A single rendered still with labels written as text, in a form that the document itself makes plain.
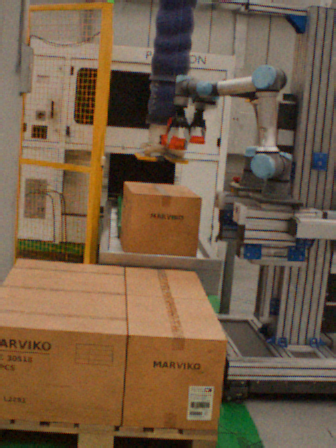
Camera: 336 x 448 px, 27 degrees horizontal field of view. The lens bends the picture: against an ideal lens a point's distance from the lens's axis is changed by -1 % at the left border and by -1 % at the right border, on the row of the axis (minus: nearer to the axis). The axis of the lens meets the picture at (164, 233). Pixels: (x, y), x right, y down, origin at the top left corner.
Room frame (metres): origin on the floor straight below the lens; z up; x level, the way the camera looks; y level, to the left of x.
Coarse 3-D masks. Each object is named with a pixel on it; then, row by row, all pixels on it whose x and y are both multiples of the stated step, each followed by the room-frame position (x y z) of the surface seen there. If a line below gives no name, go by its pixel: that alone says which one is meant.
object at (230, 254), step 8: (232, 248) 4.49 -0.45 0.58; (232, 256) 4.49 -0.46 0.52; (224, 264) 4.53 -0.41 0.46; (232, 264) 4.49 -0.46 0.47; (224, 272) 4.50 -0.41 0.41; (232, 272) 4.49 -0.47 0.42; (224, 280) 4.49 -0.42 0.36; (232, 280) 4.49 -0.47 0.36; (224, 288) 4.49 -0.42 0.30; (224, 296) 4.49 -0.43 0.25; (224, 304) 4.49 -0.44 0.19; (224, 312) 4.49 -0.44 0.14
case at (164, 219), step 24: (144, 192) 4.00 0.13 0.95; (168, 192) 4.10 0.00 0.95; (192, 192) 4.21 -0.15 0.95; (144, 216) 3.93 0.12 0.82; (168, 216) 3.95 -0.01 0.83; (192, 216) 3.97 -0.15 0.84; (120, 240) 4.47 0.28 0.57; (144, 240) 3.93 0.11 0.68; (168, 240) 3.95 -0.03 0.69; (192, 240) 3.98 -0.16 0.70
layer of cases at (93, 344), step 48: (0, 288) 3.14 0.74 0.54; (48, 288) 3.22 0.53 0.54; (96, 288) 3.30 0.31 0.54; (144, 288) 3.38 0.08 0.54; (192, 288) 3.46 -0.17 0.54; (0, 336) 2.60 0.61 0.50; (48, 336) 2.61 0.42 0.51; (96, 336) 2.63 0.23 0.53; (144, 336) 2.64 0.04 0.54; (192, 336) 2.68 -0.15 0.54; (0, 384) 2.60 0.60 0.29; (48, 384) 2.61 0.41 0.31; (96, 384) 2.63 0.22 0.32; (144, 384) 2.64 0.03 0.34; (192, 384) 2.66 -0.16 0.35
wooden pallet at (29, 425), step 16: (0, 432) 2.64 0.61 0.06; (64, 432) 2.62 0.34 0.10; (80, 432) 2.62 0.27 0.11; (96, 432) 2.63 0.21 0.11; (112, 432) 2.63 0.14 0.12; (128, 432) 2.64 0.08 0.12; (144, 432) 2.64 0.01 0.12; (160, 432) 2.65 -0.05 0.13; (176, 432) 2.65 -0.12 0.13; (192, 432) 2.66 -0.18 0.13; (208, 432) 2.66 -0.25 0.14
